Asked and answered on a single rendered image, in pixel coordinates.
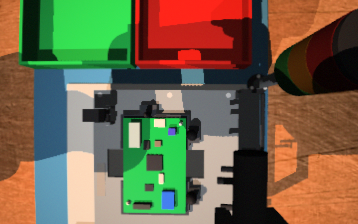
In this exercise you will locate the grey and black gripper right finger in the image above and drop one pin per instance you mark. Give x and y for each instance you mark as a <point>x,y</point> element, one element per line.
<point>273,217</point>

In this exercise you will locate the green circuit board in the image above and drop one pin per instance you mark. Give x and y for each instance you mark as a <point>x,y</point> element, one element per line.
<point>154,165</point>

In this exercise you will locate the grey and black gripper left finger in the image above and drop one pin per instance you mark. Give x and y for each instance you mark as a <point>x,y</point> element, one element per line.
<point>223,216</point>

